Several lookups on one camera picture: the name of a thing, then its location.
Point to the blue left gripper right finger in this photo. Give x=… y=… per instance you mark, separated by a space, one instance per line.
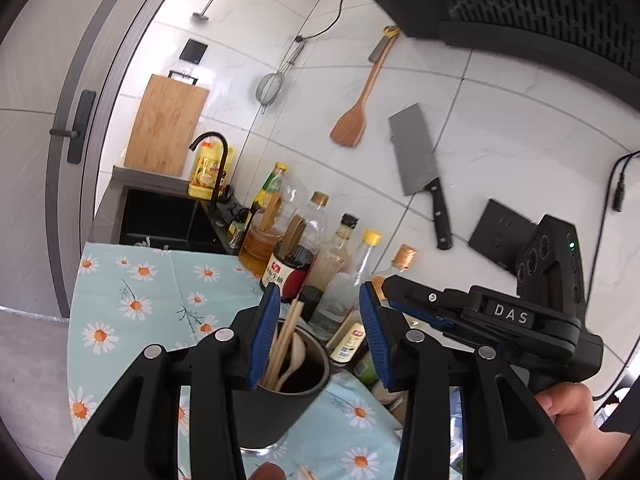
x=379 y=335

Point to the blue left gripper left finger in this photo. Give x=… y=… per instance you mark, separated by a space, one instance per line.
x=264 y=324

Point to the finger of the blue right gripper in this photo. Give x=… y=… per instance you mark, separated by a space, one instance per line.
x=442 y=329

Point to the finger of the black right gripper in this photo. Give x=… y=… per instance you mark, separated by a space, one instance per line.
x=423 y=302

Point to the cream long spoon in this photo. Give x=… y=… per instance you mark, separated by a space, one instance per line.
x=297 y=357

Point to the person's left hand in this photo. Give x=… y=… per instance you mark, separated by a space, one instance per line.
x=268 y=471

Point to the person's right hand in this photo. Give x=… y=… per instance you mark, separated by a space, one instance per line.
x=571 y=407

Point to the yellow cap clear bottle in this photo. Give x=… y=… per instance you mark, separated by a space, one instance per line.
x=341 y=294

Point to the soy sauce bottle orange cap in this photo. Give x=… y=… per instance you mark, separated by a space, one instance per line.
x=349 y=345

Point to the green label bottle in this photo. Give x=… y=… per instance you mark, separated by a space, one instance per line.
x=365 y=370

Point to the tall clear bottle gold cap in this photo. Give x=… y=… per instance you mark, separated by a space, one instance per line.
x=400 y=263

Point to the black cap bottle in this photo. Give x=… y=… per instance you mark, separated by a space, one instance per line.
x=332 y=256

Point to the large dark soy bottle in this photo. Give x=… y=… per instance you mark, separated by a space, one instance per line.
x=294 y=253

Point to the black utensil holder cup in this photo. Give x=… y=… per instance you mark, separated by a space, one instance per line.
x=263 y=417

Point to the honey jar with dipper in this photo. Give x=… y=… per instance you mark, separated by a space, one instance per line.
x=261 y=237

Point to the cleaver knife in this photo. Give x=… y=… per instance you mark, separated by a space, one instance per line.
x=417 y=166

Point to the daisy print tablecloth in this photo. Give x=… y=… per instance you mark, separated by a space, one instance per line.
x=158 y=343

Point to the green beer bottle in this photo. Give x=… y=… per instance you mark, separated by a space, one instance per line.
x=271 y=186

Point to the black sink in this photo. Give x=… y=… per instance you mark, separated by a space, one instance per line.
x=139 y=208

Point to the black faucet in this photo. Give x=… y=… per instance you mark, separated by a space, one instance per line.
x=226 y=159

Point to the wooden spatula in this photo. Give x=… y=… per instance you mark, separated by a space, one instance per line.
x=349 y=129

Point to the yellow oil jug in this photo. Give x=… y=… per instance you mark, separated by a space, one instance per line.
x=206 y=168

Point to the wooden cutting board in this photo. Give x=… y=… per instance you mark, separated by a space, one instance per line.
x=164 y=126

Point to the mesh strainer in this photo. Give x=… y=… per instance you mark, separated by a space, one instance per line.
x=270 y=86

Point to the range hood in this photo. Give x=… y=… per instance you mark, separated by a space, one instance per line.
x=594 y=40

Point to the metal ladle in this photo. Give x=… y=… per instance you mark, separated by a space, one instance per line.
x=202 y=15

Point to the grey door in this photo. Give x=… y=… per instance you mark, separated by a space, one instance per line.
x=51 y=51

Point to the black wall socket panel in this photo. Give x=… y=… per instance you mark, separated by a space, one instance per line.
x=500 y=234

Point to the black door handle lock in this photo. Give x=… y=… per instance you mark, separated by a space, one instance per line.
x=77 y=134

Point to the black wall switch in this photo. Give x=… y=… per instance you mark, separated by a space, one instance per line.
x=193 y=52

